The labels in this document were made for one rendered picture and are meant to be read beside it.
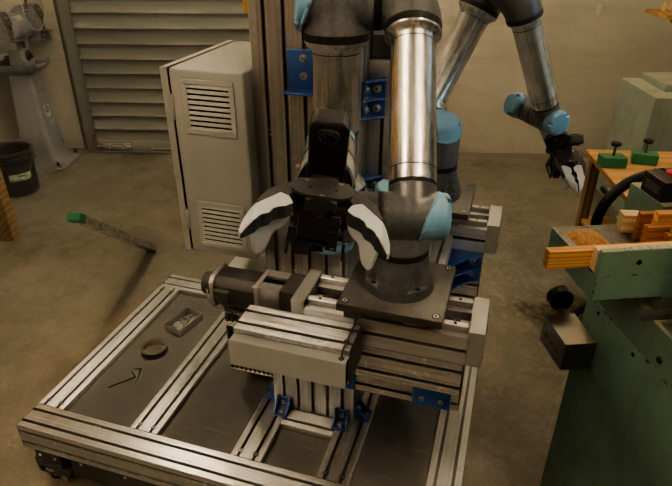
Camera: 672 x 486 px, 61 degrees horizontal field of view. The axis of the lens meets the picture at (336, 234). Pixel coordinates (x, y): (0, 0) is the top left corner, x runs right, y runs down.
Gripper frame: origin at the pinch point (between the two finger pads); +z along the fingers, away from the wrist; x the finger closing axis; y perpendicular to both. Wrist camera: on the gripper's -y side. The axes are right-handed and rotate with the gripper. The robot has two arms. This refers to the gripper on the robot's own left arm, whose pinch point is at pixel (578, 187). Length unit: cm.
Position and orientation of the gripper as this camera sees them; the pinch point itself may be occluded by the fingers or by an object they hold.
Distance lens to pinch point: 180.8
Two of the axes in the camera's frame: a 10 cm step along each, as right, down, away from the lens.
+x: -10.0, 0.5, -0.7
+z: 0.8, 8.6, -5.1
